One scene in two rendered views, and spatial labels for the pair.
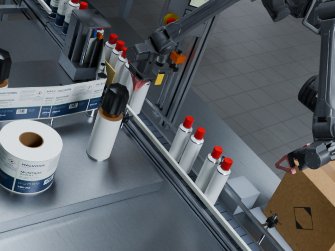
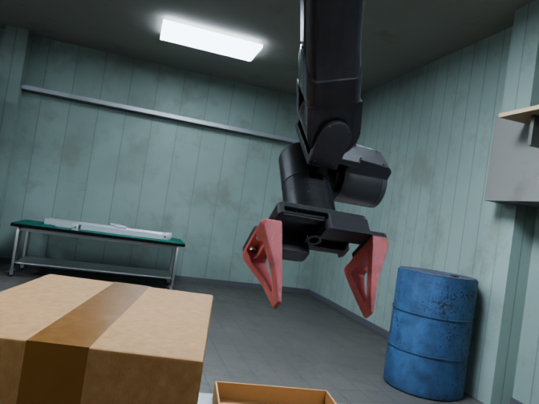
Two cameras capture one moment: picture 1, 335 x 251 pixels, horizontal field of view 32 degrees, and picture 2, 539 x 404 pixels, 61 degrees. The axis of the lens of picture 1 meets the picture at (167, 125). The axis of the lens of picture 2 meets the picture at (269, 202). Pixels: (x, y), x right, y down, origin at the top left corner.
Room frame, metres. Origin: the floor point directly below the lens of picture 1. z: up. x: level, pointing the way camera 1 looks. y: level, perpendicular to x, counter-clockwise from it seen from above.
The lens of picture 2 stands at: (2.02, -0.19, 1.25)
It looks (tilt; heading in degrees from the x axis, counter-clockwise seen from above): 2 degrees up; 218
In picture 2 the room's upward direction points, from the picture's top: 8 degrees clockwise
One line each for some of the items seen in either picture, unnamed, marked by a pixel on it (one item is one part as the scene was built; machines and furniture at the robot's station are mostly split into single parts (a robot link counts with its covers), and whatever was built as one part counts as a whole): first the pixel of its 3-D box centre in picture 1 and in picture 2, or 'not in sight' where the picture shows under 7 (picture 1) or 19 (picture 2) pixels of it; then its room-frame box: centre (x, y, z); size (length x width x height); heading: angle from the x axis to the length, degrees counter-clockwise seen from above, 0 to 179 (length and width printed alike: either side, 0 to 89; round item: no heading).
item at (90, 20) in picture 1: (91, 18); not in sight; (2.13, 0.45, 1.14); 0.14 x 0.11 x 0.01; 48
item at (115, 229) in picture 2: not in sight; (101, 252); (-1.65, -5.92, 0.40); 2.20 x 0.83 x 0.80; 145
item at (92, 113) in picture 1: (96, 95); not in sight; (1.87, 0.30, 0.97); 0.05 x 0.05 x 0.19
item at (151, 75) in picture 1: (145, 65); not in sight; (1.87, 0.16, 1.18); 0.10 x 0.07 x 0.07; 49
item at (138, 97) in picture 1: (140, 91); not in sight; (2.00, 0.15, 0.98); 0.05 x 0.05 x 0.20
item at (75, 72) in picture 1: (85, 45); not in sight; (2.14, 0.45, 1.01); 0.14 x 0.13 x 0.26; 48
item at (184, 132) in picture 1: (181, 139); not in sight; (1.80, -0.07, 0.98); 0.05 x 0.05 x 0.20
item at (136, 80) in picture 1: (137, 79); not in sight; (1.88, 0.17, 1.10); 0.07 x 0.07 x 0.09; 49
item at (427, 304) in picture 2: not in sight; (429, 328); (-2.02, -1.45, 0.49); 0.67 x 0.66 x 0.99; 145
